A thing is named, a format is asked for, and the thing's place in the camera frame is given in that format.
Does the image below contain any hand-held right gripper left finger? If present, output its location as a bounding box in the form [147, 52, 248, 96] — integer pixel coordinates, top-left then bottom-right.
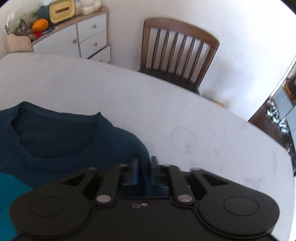
[61, 157, 139, 205]

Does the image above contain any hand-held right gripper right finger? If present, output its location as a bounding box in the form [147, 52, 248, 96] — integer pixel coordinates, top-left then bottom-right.
[150, 156, 228, 205]

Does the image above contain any teal and navy sweater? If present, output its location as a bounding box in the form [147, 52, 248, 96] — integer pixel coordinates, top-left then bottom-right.
[0, 101, 171, 241]

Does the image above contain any dark cabinet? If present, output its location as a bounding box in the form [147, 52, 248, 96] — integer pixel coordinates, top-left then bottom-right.
[248, 55, 296, 179]

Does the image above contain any brown wooden chair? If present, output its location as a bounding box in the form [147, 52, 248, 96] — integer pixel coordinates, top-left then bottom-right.
[138, 17, 221, 95]

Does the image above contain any white drawer cabinet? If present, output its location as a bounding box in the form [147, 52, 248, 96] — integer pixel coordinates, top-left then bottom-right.
[31, 6, 111, 64]

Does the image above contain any white plastic bag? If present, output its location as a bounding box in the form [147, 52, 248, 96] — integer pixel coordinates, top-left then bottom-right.
[75, 0, 102, 16]

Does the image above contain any light wooden board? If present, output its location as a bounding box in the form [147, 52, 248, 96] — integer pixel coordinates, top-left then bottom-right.
[5, 34, 33, 53]

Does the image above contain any orange fruit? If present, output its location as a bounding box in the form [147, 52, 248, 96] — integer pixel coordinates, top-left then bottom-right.
[32, 19, 49, 32]

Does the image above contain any yellow tissue box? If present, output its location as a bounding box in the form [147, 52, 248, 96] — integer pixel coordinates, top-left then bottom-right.
[49, 0, 76, 24]

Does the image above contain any teal container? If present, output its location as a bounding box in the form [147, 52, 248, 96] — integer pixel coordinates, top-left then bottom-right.
[36, 6, 53, 20]

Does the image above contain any glass bowl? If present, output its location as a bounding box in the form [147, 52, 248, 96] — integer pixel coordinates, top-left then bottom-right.
[5, 11, 38, 37]

